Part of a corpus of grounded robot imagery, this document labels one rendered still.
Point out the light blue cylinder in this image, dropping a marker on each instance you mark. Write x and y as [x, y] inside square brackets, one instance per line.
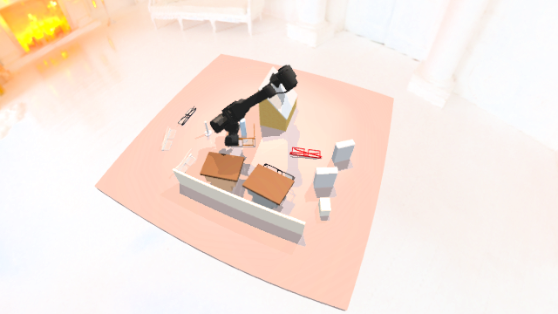
[243, 127]

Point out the long white flat panel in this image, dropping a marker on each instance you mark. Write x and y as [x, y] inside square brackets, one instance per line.
[266, 214]

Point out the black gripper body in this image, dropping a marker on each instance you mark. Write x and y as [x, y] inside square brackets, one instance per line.
[232, 139]

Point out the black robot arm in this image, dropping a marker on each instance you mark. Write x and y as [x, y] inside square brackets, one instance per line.
[237, 110]

